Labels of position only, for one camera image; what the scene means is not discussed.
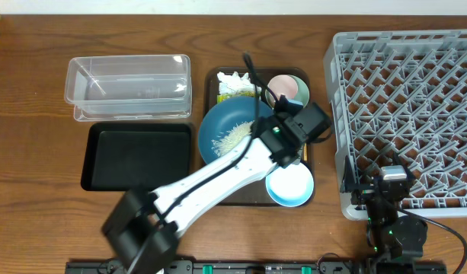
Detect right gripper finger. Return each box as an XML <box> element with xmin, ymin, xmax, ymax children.
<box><xmin>392</xmin><ymin>152</ymin><xmax>415</xmax><ymax>181</ymax></box>
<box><xmin>342</xmin><ymin>155</ymin><xmax>357</xmax><ymax>185</ymax></box>

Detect pile of white rice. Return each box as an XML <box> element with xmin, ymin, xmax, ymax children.
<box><xmin>211</xmin><ymin>121</ymin><xmax>253</xmax><ymax>157</ymax></box>

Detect light blue bowl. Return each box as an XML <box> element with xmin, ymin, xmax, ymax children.
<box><xmin>265</xmin><ymin>162</ymin><xmax>315</xmax><ymax>207</ymax></box>

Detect dark blue plate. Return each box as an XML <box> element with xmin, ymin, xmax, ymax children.
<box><xmin>198</xmin><ymin>97</ymin><xmax>255</xmax><ymax>164</ymax></box>

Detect white tissue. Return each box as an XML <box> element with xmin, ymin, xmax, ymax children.
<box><xmin>217</xmin><ymin>72</ymin><xmax>261</xmax><ymax>94</ymax></box>

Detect yellow green snack wrapper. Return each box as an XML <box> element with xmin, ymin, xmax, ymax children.
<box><xmin>216</xmin><ymin>91</ymin><xmax>254</xmax><ymax>104</ymax></box>

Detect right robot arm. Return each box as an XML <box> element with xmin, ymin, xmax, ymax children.
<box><xmin>340</xmin><ymin>153</ymin><xmax>427</xmax><ymax>273</ymax></box>

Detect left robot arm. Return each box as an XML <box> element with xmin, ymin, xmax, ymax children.
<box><xmin>101</xmin><ymin>103</ymin><xmax>331</xmax><ymax>273</ymax></box>

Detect grey dishwasher rack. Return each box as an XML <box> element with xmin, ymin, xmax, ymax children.
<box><xmin>323</xmin><ymin>30</ymin><xmax>467</xmax><ymax>218</ymax></box>

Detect wooden chopstick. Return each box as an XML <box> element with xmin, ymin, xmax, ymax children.
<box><xmin>302</xmin><ymin>144</ymin><xmax>308</xmax><ymax>162</ymax></box>

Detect light green saucer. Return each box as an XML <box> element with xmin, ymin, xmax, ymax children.
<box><xmin>264</xmin><ymin>75</ymin><xmax>311</xmax><ymax>110</ymax></box>

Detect pink cup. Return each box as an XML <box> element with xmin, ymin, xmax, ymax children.
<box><xmin>267</xmin><ymin>75</ymin><xmax>298</xmax><ymax>99</ymax></box>

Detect dark brown serving tray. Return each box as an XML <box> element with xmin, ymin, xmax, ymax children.
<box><xmin>203</xmin><ymin>67</ymin><xmax>309</xmax><ymax>207</ymax></box>

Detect black plastic tray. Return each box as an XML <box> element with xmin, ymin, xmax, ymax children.
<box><xmin>81</xmin><ymin>122</ymin><xmax>191</xmax><ymax>191</ymax></box>

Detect clear plastic bin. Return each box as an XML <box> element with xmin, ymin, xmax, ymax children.
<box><xmin>65</xmin><ymin>54</ymin><xmax>192</xmax><ymax>121</ymax></box>

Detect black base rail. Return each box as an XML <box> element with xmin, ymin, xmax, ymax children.
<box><xmin>64</xmin><ymin>258</ymin><xmax>447</xmax><ymax>274</ymax></box>

